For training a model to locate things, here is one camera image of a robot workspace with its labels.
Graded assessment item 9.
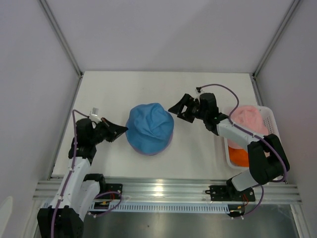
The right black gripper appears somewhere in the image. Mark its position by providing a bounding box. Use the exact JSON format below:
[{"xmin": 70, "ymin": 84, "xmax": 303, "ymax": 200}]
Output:
[{"xmin": 168, "ymin": 94, "xmax": 207, "ymax": 123}]

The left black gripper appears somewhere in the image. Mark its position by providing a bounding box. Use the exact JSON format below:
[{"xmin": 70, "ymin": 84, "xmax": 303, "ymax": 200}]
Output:
[{"xmin": 90, "ymin": 118, "xmax": 127, "ymax": 145}]

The blue bucket hat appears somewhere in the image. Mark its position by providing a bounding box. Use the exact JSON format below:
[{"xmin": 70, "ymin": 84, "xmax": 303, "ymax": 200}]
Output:
[{"xmin": 126, "ymin": 103, "xmax": 174, "ymax": 153}]

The purple bucket hat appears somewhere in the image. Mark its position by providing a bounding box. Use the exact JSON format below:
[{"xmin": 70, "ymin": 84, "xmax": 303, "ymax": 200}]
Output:
[{"xmin": 131, "ymin": 133, "xmax": 173, "ymax": 156}]

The pink bucket hat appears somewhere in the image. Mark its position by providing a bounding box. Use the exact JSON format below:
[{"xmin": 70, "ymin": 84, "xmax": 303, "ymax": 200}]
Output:
[{"xmin": 231, "ymin": 106, "xmax": 268, "ymax": 135}]

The orange bucket hat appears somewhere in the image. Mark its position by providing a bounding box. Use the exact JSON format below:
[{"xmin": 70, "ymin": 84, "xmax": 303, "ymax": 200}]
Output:
[{"xmin": 228, "ymin": 147, "xmax": 249, "ymax": 167}]

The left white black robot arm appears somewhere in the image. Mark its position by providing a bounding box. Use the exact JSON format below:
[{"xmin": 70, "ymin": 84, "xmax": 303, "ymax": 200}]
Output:
[{"xmin": 37, "ymin": 117, "xmax": 128, "ymax": 238}]

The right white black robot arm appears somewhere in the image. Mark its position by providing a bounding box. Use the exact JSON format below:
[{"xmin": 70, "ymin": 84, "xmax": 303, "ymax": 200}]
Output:
[{"xmin": 168, "ymin": 93, "xmax": 290, "ymax": 202}]

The white plastic basket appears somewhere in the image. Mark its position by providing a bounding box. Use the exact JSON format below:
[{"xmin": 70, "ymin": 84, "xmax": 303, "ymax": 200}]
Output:
[{"xmin": 224, "ymin": 106, "xmax": 279, "ymax": 170}]

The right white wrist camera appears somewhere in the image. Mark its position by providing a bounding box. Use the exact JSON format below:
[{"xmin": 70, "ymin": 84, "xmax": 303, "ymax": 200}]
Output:
[{"xmin": 195, "ymin": 87, "xmax": 202, "ymax": 100}]

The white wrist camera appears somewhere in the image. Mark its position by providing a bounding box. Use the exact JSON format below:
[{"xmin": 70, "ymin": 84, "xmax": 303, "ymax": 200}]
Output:
[
  {"xmin": 195, "ymin": 87, "xmax": 202, "ymax": 100},
  {"xmin": 89, "ymin": 108, "xmax": 102, "ymax": 124}
]

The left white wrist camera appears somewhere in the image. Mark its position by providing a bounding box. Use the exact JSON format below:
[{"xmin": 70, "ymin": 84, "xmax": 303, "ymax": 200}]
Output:
[{"xmin": 89, "ymin": 108, "xmax": 102, "ymax": 124}]

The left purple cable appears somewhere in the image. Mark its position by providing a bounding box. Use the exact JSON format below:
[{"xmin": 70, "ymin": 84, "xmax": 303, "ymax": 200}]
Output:
[{"xmin": 51, "ymin": 109, "xmax": 122, "ymax": 238}]

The aluminium mounting rail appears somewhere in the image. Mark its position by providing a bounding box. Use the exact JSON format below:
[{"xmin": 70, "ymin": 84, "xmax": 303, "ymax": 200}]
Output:
[{"xmin": 33, "ymin": 176, "xmax": 302, "ymax": 201}]

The white slotted cable duct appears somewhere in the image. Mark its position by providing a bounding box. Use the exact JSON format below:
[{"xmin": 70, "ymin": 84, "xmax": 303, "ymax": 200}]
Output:
[{"xmin": 88, "ymin": 201, "xmax": 242, "ymax": 214}]

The left aluminium frame post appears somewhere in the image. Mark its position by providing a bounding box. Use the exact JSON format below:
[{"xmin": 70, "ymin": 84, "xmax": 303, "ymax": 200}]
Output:
[{"xmin": 37, "ymin": 0, "xmax": 83, "ymax": 78}]

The aluminium frame post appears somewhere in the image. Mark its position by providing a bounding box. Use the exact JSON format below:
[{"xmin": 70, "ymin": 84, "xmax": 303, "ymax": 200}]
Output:
[
  {"xmin": 252, "ymin": 0, "xmax": 303, "ymax": 78},
  {"xmin": 37, "ymin": 0, "xmax": 83, "ymax": 78}
]

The right aluminium frame post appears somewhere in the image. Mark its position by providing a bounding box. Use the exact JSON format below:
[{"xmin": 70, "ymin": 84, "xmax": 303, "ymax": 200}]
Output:
[{"xmin": 252, "ymin": 0, "xmax": 303, "ymax": 78}]

